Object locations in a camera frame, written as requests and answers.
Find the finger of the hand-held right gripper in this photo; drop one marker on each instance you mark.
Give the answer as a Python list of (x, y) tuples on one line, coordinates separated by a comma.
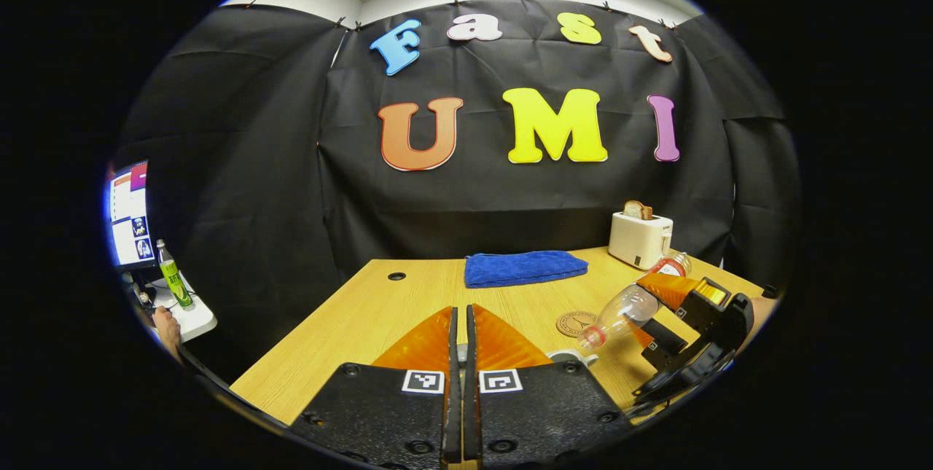
[(674, 289), (663, 342)]

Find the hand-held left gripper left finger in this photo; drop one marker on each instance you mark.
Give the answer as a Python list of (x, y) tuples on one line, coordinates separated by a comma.
[(453, 397)]

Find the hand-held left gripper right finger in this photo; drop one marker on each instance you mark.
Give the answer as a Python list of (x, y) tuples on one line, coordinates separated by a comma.
[(471, 397)]

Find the clear plastic water bottle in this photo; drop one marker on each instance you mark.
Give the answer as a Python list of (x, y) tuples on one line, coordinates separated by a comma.
[(627, 306)]

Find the white teacup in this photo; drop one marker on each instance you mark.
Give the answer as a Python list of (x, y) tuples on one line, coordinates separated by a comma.
[(576, 358)]

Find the round brown coaster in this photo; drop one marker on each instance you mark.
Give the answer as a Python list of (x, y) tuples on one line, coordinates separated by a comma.
[(572, 324)]

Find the green drink bottle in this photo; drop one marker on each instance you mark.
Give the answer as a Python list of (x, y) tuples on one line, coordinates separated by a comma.
[(175, 280)]

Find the white toaster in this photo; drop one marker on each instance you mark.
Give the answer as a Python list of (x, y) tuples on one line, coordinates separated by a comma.
[(638, 240)]

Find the bread slice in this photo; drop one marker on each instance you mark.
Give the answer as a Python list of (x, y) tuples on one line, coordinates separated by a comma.
[(637, 210)]

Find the blue folded towel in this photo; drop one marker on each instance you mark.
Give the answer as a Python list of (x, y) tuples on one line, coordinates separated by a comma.
[(525, 268)]

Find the white side table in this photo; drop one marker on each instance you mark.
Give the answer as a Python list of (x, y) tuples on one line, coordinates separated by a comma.
[(197, 320)]

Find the black backdrop cloth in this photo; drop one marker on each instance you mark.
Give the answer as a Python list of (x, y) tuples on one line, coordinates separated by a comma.
[(277, 164)]

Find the computer monitor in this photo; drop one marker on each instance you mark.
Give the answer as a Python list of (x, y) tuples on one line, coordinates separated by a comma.
[(131, 215)]

